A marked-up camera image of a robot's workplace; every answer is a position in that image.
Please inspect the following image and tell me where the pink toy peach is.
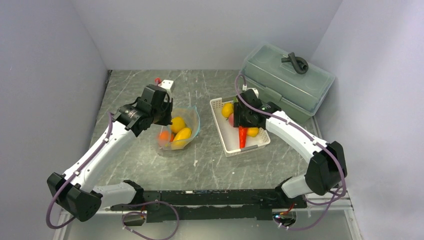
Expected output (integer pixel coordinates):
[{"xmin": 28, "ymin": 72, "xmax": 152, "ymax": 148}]
[{"xmin": 227, "ymin": 113, "xmax": 234, "ymax": 127}]

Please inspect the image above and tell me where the orange toy carrot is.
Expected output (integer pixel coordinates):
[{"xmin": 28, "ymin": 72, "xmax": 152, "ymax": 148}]
[{"xmin": 238, "ymin": 126, "xmax": 248, "ymax": 149}]

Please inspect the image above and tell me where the yellow toy fruit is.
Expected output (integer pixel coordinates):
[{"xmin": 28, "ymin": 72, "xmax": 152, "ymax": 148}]
[{"xmin": 246, "ymin": 127, "xmax": 259, "ymax": 138}]

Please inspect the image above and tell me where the white perforated plastic basket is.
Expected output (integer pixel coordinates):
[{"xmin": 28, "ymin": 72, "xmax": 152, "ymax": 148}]
[{"xmin": 209, "ymin": 97, "xmax": 271, "ymax": 157}]

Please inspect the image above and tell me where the yellow toy apple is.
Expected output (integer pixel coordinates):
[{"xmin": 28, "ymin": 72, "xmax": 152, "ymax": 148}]
[{"xmin": 170, "ymin": 116, "xmax": 186, "ymax": 134}]

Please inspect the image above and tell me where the orange toy tangerine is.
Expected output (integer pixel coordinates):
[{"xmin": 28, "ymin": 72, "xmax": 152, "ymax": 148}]
[{"xmin": 157, "ymin": 130, "xmax": 174, "ymax": 147}]

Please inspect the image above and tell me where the clear zip top bag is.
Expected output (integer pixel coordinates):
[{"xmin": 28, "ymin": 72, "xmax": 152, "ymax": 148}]
[{"xmin": 156, "ymin": 106, "xmax": 200, "ymax": 151}]

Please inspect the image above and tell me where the yellow toy mango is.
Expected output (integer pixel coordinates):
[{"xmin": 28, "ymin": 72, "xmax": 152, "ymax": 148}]
[{"xmin": 172, "ymin": 127, "xmax": 192, "ymax": 148}]

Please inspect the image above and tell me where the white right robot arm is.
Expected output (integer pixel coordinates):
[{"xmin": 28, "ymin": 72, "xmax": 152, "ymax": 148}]
[{"xmin": 234, "ymin": 89, "xmax": 347, "ymax": 208}]

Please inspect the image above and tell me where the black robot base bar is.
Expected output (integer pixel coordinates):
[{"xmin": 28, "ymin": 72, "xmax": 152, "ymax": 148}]
[{"xmin": 110, "ymin": 188, "xmax": 307, "ymax": 223}]

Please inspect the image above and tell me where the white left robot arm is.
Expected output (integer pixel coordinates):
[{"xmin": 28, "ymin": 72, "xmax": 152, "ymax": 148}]
[{"xmin": 47, "ymin": 80, "xmax": 175, "ymax": 222}]

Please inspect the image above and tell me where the green storage box clear lid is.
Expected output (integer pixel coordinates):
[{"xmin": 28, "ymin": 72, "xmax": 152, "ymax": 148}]
[{"xmin": 241, "ymin": 43, "xmax": 336, "ymax": 123}]

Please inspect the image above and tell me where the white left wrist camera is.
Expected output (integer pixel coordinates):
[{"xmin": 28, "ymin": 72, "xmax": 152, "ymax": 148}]
[{"xmin": 154, "ymin": 78, "xmax": 176, "ymax": 98}]

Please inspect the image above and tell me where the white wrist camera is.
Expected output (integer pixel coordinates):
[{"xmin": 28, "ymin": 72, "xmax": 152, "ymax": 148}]
[
  {"xmin": 154, "ymin": 78, "xmax": 176, "ymax": 98},
  {"xmin": 241, "ymin": 85, "xmax": 260, "ymax": 97}
]

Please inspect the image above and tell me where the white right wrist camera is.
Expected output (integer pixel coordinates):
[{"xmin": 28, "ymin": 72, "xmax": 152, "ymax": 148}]
[{"xmin": 241, "ymin": 85, "xmax": 260, "ymax": 97}]

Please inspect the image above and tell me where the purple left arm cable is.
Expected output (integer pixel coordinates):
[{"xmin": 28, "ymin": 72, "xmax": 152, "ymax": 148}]
[{"xmin": 45, "ymin": 112, "xmax": 115, "ymax": 230}]

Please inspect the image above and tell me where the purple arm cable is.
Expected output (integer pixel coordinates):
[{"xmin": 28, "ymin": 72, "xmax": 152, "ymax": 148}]
[
  {"xmin": 234, "ymin": 73, "xmax": 348, "ymax": 232},
  {"xmin": 45, "ymin": 112, "xmax": 115, "ymax": 230}
]

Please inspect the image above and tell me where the dark coiled hose piece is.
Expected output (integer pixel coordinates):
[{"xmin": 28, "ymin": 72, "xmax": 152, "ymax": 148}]
[{"xmin": 281, "ymin": 52, "xmax": 310, "ymax": 75}]

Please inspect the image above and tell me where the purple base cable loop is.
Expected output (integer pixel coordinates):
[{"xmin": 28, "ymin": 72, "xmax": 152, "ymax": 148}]
[{"xmin": 121, "ymin": 201, "xmax": 180, "ymax": 240}]

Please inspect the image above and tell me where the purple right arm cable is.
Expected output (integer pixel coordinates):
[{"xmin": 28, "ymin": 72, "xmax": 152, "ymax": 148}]
[{"xmin": 234, "ymin": 73, "xmax": 348, "ymax": 232}]

